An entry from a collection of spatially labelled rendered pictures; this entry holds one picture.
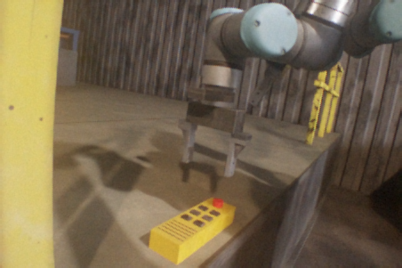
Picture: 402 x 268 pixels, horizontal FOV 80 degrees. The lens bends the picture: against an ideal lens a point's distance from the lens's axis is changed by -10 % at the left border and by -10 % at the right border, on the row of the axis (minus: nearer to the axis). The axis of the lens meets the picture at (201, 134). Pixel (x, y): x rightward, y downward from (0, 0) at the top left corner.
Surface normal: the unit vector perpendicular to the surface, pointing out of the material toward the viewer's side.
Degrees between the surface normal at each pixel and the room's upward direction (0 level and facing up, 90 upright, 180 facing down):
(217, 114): 90
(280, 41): 90
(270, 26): 90
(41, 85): 90
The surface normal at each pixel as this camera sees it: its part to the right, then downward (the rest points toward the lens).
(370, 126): -0.54, 0.07
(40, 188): 0.82, 0.22
